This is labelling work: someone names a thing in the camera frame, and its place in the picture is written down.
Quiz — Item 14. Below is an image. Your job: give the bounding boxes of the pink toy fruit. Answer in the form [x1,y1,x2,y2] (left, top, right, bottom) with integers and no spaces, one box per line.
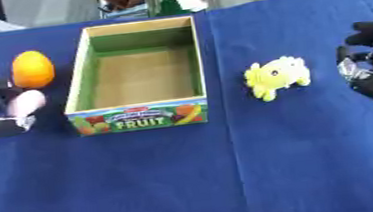
[3,88,50,119]

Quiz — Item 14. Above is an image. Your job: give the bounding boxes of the orange toy fruit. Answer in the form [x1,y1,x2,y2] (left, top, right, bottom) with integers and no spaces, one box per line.
[7,48,57,92]

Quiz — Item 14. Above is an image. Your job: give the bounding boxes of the yellow soft toy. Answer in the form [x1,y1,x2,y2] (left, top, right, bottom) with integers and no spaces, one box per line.
[241,53,316,105]

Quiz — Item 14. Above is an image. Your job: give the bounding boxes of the cardboard box with green inside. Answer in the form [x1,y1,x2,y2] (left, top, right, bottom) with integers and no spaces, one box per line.
[54,13,212,140]

